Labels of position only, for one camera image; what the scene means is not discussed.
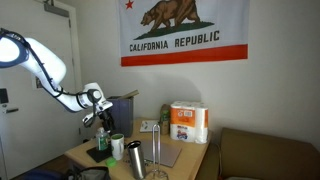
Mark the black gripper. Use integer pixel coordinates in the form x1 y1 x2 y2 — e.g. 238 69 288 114
98 109 117 134

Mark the white mug with green logo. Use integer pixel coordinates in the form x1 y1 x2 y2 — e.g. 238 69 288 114
110 133 125 161

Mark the clear bottle with green label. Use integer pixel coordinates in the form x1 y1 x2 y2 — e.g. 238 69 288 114
95 127 111 152

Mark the black mat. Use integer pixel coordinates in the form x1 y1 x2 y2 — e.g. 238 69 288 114
86 144 114 164

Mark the green round lid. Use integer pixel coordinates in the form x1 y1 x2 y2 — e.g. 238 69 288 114
105 157 118 169

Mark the white flat box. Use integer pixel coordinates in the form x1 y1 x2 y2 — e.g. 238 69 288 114
139 119 161 134

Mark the cardboard piece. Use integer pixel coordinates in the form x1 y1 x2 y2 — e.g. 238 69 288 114
117 89 140 101

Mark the stainless steel tumbler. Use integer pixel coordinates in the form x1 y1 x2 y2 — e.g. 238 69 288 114
126 140 147 180

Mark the black bag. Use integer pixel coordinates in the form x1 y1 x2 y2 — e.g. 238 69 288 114
66 165 112 180

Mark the metal paper towel holder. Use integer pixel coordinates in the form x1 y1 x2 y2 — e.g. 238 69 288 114
146 123 170 180

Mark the gray laptop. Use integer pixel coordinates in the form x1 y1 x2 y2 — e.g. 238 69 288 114
139 139 183 169

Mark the white door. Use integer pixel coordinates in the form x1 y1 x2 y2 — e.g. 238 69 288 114
0 0 83 180

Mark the paper towel roll pack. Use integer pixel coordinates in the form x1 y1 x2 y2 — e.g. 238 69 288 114
169 100 210 145

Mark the blue object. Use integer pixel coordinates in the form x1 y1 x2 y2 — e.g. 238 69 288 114
22 168 68 180

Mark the black door lock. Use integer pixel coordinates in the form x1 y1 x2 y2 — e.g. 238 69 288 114
0 88 9 105

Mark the California Republic flag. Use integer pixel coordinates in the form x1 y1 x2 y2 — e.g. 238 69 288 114
117 0 251 68

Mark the metal door closer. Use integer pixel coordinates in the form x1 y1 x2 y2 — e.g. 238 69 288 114
43 0 71 19

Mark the brown sofa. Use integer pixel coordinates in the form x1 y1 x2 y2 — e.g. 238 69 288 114
218 127 320 180

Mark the dark arm cable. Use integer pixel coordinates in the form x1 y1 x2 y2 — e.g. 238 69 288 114
0 28 101 113

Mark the door handle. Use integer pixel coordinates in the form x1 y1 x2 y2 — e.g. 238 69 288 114
1 103 20 115

